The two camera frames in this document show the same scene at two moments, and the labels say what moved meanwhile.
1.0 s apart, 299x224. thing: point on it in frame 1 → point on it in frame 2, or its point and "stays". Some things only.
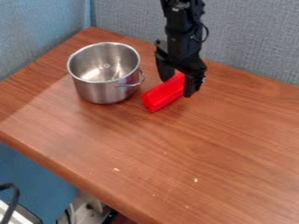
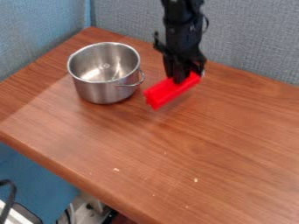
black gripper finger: (193, 82) → (200, 66)
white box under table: (87, 210) stays
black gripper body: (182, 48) stays
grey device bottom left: (22, 216) stays
